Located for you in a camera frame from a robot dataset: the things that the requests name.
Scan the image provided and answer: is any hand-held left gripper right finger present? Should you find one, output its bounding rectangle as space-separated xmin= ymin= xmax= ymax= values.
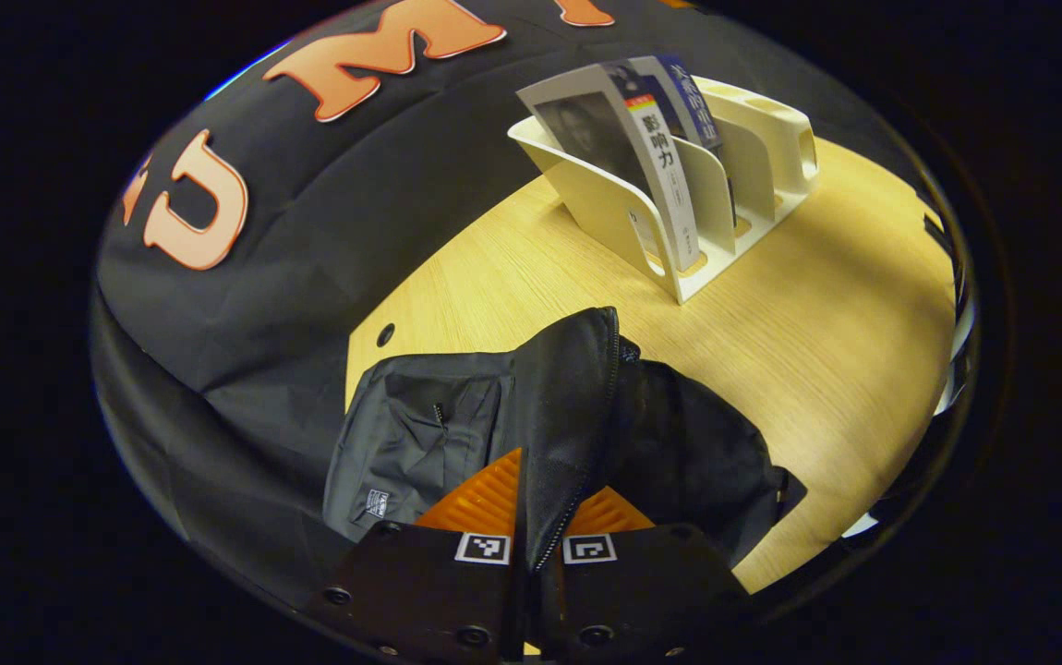
xmin=534 ymin=487 xmax=754 ymax=659

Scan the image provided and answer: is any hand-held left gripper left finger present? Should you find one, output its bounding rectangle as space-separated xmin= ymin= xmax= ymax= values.
xmin=309 ymin=448 xmax=528 ymax=659

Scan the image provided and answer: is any black schoolbag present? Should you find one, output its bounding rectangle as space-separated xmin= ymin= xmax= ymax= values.
xmin=323 ymin=307 xmax=809 ymax=570

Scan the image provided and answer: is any white plastic bookshelf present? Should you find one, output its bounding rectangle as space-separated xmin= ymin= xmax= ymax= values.
xmin=508 ymin=76 xmax=820 ymax=306

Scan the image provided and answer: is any white portrait cover book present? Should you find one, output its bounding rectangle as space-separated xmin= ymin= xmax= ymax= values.
xmin=517 ymin=63 xmax=704 ymax=273

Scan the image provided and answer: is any blue spine book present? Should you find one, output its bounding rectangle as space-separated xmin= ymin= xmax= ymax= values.
xmin=628 ymin=54 xmax=741 ymax=227

